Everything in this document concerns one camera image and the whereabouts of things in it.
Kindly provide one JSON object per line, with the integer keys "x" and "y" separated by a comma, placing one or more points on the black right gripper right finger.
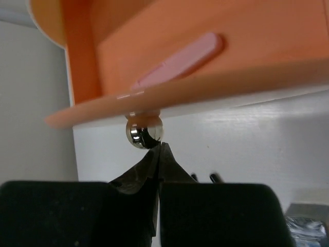
{"x": 216, "y": 214}

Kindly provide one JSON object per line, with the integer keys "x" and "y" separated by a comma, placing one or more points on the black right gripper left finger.
{"x": 119, "y": 213}

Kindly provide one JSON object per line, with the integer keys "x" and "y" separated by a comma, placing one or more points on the large black makeup brush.
{"x": 215, "y": 178}

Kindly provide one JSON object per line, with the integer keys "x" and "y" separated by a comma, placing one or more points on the dark grey cosmetic box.
{"x": 308, "y": 224}

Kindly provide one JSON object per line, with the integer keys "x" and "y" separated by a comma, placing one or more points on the pink nail file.
{"x": 183, "y": 62}

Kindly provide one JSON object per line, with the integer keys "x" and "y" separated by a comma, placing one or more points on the black flat makeup brush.
{"x": 194, "y": 177}

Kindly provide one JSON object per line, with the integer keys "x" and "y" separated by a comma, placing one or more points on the cream round drawer organizer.
{"x": 47, "y": 17}

